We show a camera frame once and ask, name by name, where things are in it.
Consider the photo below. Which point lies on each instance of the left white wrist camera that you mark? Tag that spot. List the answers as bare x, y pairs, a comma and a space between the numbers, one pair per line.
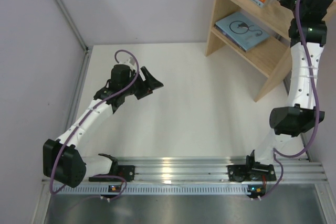
130, 62

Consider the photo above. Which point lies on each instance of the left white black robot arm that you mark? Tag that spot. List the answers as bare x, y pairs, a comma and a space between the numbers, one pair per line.
62, 159

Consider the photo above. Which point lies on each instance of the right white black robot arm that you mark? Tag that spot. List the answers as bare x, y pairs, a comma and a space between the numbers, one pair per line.
308, 36

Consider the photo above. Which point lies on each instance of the light blue swan book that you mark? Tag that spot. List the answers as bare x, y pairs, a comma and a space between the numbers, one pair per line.
243, 30

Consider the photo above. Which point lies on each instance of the aluminium mounting rail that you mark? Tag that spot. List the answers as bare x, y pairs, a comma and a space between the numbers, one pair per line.
176, 170

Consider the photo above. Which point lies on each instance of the dark purple galaxy book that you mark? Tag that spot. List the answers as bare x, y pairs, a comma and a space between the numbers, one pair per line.
230, 38

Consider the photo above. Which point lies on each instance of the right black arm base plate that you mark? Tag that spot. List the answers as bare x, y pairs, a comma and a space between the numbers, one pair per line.
255, 173

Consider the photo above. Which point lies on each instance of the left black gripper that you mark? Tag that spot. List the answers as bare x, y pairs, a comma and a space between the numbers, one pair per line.
143, 85

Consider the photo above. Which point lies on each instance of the perforated cable duct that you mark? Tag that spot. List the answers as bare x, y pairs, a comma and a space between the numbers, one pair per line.
164, 189

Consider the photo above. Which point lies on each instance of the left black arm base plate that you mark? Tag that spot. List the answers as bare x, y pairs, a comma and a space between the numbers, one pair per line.
125, 171

